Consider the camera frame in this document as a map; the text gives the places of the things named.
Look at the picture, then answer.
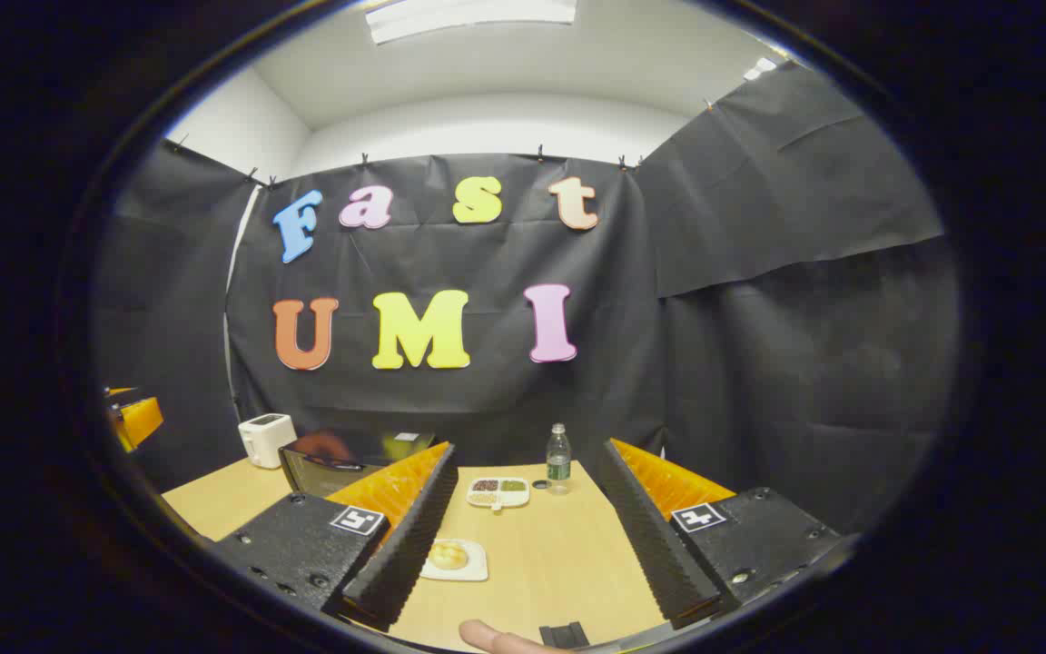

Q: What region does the clear plastic water bottle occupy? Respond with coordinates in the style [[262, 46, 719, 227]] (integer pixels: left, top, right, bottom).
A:
[[546, 422, 572, 496]]

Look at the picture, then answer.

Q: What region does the white toaster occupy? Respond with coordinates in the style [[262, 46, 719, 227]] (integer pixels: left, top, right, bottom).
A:
[[238, 413, 298, 470]]

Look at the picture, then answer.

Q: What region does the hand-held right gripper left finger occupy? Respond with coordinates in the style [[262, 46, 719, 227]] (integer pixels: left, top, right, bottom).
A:
[[212, 441, 459, 633]]

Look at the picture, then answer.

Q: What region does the white square plate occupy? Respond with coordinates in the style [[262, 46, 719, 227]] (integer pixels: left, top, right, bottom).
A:
[[420, 538, 489, 582]]

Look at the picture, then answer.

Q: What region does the white divided snack dish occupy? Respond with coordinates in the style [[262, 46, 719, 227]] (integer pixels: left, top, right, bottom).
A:
[[467, 477, 531, 510]]

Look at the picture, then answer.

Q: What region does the black backdrop cloth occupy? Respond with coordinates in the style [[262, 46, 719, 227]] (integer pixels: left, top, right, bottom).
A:
[[92, 62, 960, 537]]

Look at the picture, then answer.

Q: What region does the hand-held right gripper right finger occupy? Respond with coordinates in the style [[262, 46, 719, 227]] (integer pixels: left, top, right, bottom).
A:
[[596, 438, 854, 630]]

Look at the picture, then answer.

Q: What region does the black electric oven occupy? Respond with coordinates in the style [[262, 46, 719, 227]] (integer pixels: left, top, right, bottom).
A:
[[279, 431, 439, 499]]

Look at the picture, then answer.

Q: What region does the long ceiling light panel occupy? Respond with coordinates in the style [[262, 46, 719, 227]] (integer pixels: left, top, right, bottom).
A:
[[365, 0, 578, 45]]

